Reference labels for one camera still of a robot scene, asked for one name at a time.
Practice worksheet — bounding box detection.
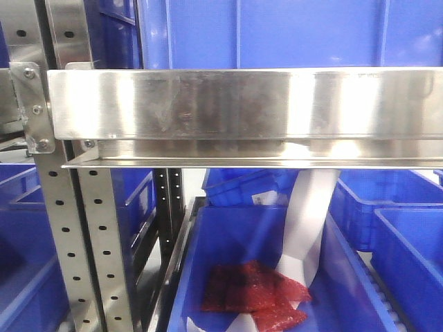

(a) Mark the steel shelf front beam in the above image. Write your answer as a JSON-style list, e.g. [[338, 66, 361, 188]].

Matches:
[[48, 67, 442, 169]]

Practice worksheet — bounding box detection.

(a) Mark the blue tray with contents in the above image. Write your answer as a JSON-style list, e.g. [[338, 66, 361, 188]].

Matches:
[[167, 205, 397, 331]]

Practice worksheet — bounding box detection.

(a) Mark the blue bin rear centre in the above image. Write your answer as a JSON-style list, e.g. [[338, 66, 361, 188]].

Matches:
[[202, 168, 299, 207]]

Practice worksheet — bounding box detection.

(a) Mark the red mesh bag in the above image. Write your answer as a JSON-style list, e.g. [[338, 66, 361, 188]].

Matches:
[[201, 260, 312, 331]]

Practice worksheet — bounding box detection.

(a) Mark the blue bin rear right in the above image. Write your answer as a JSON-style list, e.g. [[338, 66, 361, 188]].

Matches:
[[329, 169, 442, 252]]

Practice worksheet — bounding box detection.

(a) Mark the large blue bin upper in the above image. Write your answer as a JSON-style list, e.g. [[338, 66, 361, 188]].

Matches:
[[138, 1, 442, 69]]

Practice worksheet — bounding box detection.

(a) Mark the blue bin lower right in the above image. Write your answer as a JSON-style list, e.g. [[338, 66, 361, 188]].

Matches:
[[372, 208, 442, 331]]

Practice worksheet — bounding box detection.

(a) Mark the blue bin lower left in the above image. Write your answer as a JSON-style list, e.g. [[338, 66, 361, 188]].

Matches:
[[1, 164, 69, 331]]

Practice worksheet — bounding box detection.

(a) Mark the perforated steel upright post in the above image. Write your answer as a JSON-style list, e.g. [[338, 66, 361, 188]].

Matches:
[[1, 1, 141, 331]]

